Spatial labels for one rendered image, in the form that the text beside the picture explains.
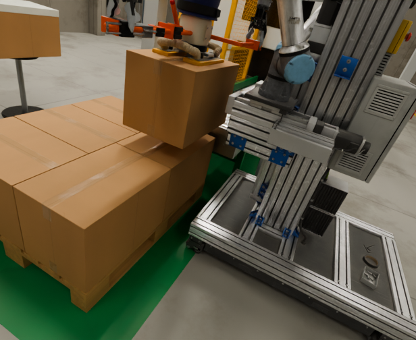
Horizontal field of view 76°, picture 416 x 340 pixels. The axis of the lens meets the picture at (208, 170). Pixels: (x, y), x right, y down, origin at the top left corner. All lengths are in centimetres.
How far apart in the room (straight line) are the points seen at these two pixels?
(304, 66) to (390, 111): 48
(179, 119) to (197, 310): 99
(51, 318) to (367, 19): 191
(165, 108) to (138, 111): 18
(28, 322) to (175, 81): 127
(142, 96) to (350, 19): 102
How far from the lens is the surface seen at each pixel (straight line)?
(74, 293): 150
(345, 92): 149
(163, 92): 140
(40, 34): 307
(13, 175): 143
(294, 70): 115
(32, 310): 160
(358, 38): 147
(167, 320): 153
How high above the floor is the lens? 133
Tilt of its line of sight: 30 degrees down
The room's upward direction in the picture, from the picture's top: 14 degrees clockwise
